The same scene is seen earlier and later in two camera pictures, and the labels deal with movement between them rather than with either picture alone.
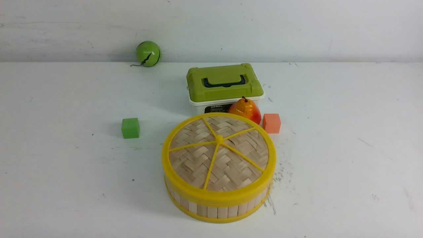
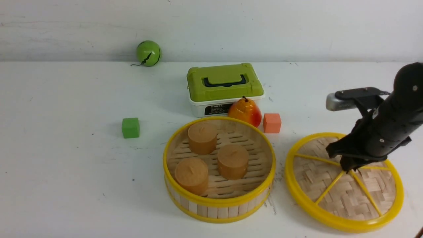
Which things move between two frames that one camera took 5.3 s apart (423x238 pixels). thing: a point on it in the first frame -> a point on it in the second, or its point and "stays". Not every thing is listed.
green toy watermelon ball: (148, 54) stays
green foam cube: (130, 128) stays
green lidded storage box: (212, 89) stays
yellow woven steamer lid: (218, 158) -> (361, 199)
